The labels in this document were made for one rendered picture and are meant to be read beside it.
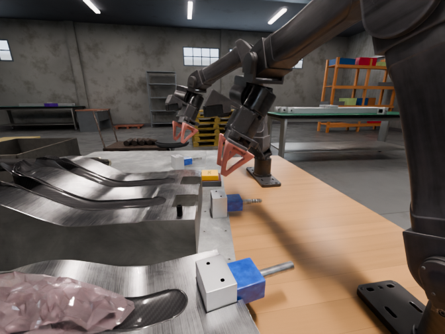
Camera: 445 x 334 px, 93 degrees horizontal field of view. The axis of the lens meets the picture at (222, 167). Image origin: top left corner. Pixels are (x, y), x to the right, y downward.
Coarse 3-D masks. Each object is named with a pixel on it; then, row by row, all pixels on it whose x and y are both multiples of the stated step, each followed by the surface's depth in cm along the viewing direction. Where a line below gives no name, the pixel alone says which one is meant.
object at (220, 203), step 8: (216, 192) 53; (224, 192) 53; (216, 200) 50; (224, 200) 50; (232, 200) 51; (240, 200) 51; (248, 200) 53; (256, 200) 54; (216, 208) 50; (224, 208) 51; (232, 208) 51; (240, 208) 52; (216, 216) 51; (224, 216) 51
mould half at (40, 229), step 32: (0, 192) 34; (96, 192) 45; (128, 192) 45; (160, 192) 44; (192, 192) 44; (0, 224) 33; (32, 224) 33; (64, 224) 34; (96, 224) 34; (128, 224) 34; (160, 224) 34; (192, 224) 35; (0, 256) 34; (32, 256) 35; (64, 256) 35; (96, 256) 35; (128, 256) 36; (160, 256) 36
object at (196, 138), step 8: (200, 120) 559; (208, 120) 563; (216, 120) 501; (224, 120) 546; (200, 128) 501; (208, 128) 503; (216, 128) 506; (192, 136) 565; (200, 136) 503; (208, 136) 574; (216, 136) 511; (216, 144) 517
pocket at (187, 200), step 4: (176, 196) 43; (180, 196) 43; (184, 196) 43; (188, 196) 43; (192, 196) 43; (196, 196) 43; (176, 200) 43; (180, 200) 44; (184, 200) 44; (188, 200) 44; (192, 200) 44; (196, 200) 43; (172, 204) 39; (176, 204) 43; (180, 204) 44; (184, 204) 44; (188, 204) 44; (192, 204) 44; (196, 204) 42
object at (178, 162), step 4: (172, 156) 87; (176, 156) 86; (180, 156) 86; (184, 156) 91; (188, 156) 91; (172, 160) 88; (176, 160) 85; (180, 160) 86; (184, 160) 88; (188, 160) 89; (192, 160) 92; (172, 164) 89; (176, 164) 86; (180, 164) 87; (184, 164) 88; (188, 164) 89; (176, 168) 86; (180, 168) 87
